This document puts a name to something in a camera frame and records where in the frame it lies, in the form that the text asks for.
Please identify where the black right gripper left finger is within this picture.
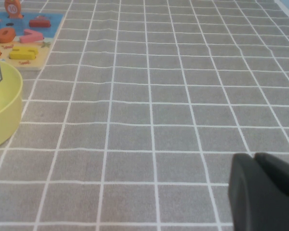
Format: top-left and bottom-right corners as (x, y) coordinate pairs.
(228, 153), (289, 231)

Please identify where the red minus sign block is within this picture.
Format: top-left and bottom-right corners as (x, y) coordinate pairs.
(28, 18), (52, 28)

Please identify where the orange fish piece ten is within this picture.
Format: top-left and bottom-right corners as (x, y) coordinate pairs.
(3, 0), (24, 19)

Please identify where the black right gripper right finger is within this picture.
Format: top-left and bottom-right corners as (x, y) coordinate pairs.
(254, 152), (289, 205)

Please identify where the yellow equals sign block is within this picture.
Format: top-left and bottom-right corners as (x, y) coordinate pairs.
(9, 47), (39, 60)

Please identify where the pink greater-than sign block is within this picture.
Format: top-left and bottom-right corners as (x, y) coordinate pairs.
(19, 28), (44, 44)

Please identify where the grey white-grid tablecloth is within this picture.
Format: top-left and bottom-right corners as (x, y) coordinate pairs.
(0, 0), (289, 231)

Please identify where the orange number ten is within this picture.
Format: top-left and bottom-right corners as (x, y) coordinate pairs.
(0, 26), (16, 44)

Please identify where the yellow plastic bowl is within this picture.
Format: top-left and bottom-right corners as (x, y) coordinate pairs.
(0, 60), (24, 152)

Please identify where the wooden number puzzle board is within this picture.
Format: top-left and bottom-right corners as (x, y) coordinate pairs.
(0, 12), (64, 71)

